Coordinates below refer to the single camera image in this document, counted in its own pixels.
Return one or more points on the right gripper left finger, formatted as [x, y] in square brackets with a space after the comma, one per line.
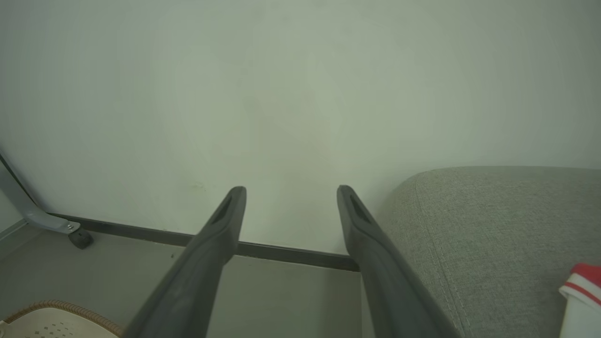
[197, 272]

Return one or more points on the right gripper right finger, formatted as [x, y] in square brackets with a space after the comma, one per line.
[385, 277]

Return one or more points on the red and white garment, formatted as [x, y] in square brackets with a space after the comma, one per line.
[584, 300]

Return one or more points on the grey fabric sofa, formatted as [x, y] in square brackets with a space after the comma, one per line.
[493, 244]

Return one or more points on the black baseboard strip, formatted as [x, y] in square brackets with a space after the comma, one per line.
[155, 234]

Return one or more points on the black caster wheel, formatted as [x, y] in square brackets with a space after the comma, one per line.
[80, 239]

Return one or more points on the cream plastic laundry basket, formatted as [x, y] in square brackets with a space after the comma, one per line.
[51, 324]

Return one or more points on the grey metal frame leg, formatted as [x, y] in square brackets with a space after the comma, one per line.
[28, 211]

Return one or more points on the grey wall trim strip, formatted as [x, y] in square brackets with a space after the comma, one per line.
[11, 229]

